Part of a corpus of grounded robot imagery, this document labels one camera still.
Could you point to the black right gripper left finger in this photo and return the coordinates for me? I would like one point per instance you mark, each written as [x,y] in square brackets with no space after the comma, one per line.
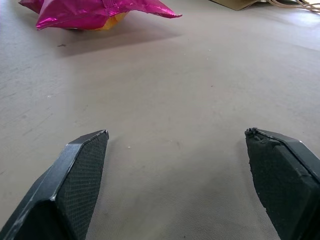
[67,190]

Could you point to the magenta foil snack bag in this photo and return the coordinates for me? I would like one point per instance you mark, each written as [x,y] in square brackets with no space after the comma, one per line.
[82,15]

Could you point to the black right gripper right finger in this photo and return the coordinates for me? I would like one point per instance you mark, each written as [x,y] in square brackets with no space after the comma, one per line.
[282,185]

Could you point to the brown paper bag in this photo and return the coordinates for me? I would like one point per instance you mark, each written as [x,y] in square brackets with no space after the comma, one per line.
[247,3]

